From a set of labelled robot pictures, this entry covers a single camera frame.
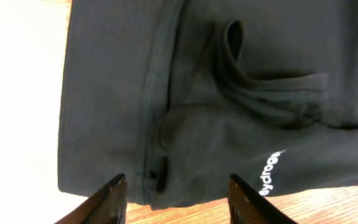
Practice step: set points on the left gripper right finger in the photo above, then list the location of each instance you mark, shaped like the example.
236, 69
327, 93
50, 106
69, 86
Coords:
247, 206

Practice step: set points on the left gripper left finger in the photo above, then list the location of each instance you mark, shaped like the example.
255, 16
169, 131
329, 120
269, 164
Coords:
106, 206

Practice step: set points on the black t-shirt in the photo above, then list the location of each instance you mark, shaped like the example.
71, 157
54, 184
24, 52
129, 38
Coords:
178, 95

